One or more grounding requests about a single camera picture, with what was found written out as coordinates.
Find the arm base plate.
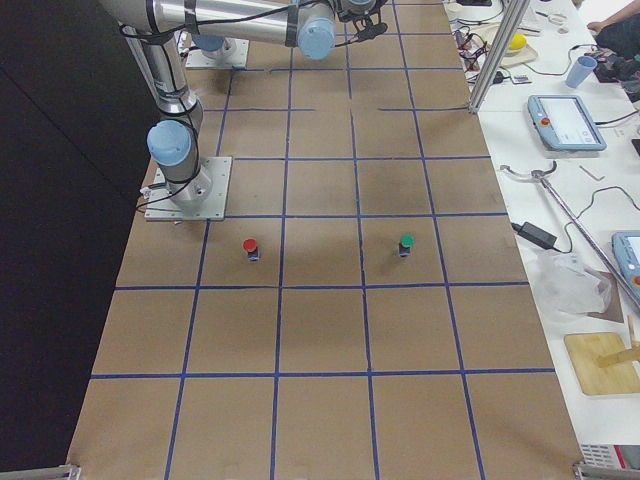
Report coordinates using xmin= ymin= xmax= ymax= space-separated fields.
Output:
xmin=186 ymin=39 xmax=249 ymax=70
xmin=143 ymin=157 xmax=233 ymax=221

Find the clear plastic bag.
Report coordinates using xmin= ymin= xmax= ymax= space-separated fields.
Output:
xmin=525 ymin=251 xmax=615 ymax=325

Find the blue plastic cup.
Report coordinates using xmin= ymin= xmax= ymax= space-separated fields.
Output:
xmin=565 ymin=55 xmax=598 ymax=88

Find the aluminium frame post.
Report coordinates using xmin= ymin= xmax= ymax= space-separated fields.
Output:
xmin=468 ymin=0 xmax=530 ymax=114

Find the yellow lemon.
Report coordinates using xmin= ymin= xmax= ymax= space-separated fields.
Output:
xmin=508 ymin=33 xmax=527 ymax=53

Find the teach pendant tablet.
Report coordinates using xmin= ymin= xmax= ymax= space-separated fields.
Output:
xmin=612 ymin=230 xmax=639 ymax=300
xmin=527 ymin=95 xmax=607 ymax=152

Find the metal rod tool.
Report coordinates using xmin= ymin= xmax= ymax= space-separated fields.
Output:
xmin=499 ymin=160 xmax=639 ymax=310

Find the wooden board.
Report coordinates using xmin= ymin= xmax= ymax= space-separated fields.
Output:
xmin=564 ymin=333 xmax=639 ymax=396

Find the red push button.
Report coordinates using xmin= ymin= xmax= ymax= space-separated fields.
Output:
xmin=242 ymin=238 xmax=260 ymax=261

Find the beige tray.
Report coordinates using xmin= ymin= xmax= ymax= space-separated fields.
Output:
xmin=471 ymin=24 xmax=538 ymax=70

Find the black power adapter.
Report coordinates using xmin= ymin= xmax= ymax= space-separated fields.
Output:
xmin=511 ymin=222 xmax=557 ymax=250

